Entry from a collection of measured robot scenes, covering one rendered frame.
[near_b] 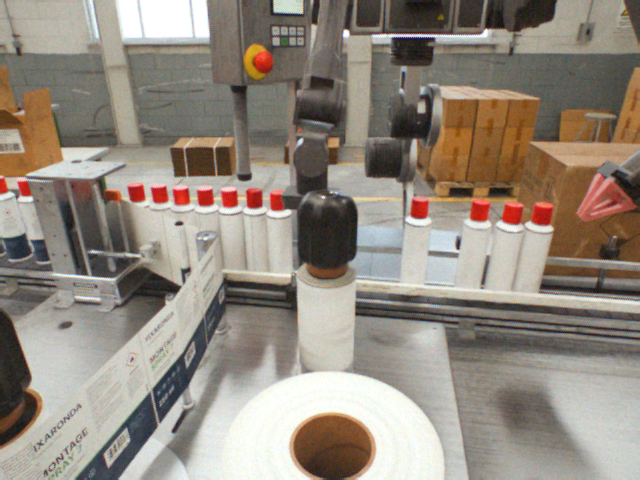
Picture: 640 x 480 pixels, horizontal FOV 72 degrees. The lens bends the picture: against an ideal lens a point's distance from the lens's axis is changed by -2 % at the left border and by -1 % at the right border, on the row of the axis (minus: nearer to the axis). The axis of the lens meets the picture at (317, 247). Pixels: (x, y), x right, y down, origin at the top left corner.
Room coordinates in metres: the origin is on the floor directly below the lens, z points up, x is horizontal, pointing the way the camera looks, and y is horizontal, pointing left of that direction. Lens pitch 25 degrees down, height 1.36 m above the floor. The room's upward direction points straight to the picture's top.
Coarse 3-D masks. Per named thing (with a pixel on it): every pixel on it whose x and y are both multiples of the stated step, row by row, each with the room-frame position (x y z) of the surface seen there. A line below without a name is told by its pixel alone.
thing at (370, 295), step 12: (0, 264) 0.93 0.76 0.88; (12, 264) 0.93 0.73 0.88; (24, 264) 0.93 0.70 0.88; (36, 264) 0.92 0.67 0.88; (156, 276) 0.87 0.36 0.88; (252, 288) 0.82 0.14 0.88; (264, 288) 0.82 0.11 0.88; (276, 288) 0.82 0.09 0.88; (384, 300) 0.77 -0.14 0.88; (396, 300) 0.77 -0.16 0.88; (408, 300) 0.77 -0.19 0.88; (420, 300) 0.77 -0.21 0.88; (432, 300) 0.77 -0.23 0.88; (444, 300) 0.77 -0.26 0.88; (456, 300) 0.77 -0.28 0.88; (468, 300) 0.77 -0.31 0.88; (480, 300) 0.77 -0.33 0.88; (636, 300) 0.77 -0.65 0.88; (528, 312) 0.73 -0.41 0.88; (540, 312) 0.73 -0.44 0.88; (552, 312) 0.72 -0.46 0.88; (564, 312) 0.72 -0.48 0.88; (576, 312) 0.72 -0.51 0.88; (588, 312) 0.72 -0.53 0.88; (600, 312) 0.72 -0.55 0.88; (612, 312) 0.72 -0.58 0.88
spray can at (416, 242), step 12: (420, 204) 0.79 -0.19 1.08; (408, 216) 0.81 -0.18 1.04; (420, 216) 0.79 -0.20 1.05; (408, 228) 0.79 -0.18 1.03; (420, 228) 0.78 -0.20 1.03; (408, 240) 0.79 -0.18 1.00; (420, 240) 0.78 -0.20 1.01; (408, 252) 0.79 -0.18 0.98; (420, 252) 0.78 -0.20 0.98; (408, 264) 0.79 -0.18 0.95; (420, 264) 0.78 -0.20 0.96; (408, 276) 0.78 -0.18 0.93; (420, 276) 0.78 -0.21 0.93
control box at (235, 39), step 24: (216, 0) 0.89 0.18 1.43; (240, 0) 0.85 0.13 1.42; (264, 0) 0.89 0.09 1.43; (216, 24) 0.89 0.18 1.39; (240, 24) 0.85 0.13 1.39; (264, 24) 0.89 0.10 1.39; (288, 24) 0.93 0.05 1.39; (216, 48) 0.90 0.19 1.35; (240, 48) 0.85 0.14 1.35; (264, 48) 0.88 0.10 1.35; (288, 48) 0.93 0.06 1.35; (216, 72) 0.90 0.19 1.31; (240, 72) 0.85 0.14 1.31; (288, 72) 0.93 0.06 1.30
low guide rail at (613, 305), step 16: (224, 272) 0.83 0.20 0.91; (240, 272) 0.82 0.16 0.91; (256, 272) 0.82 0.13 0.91; (368, 288) 0.78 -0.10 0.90; (384, 288) 0.77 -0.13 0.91; (400, 288) 0.77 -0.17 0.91; (416, 288) 0.76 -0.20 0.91; (432, 288) 0.76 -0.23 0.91; (448, 288) 0.76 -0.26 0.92; (464, 288) 0.76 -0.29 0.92; (544, 304) 0.72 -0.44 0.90; (560, 304) 0.72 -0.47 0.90; (576, 304) 0.71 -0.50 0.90; (592, 304) 0.71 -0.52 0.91; (608, 304) 0.71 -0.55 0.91; (624, 304) 0.70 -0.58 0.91
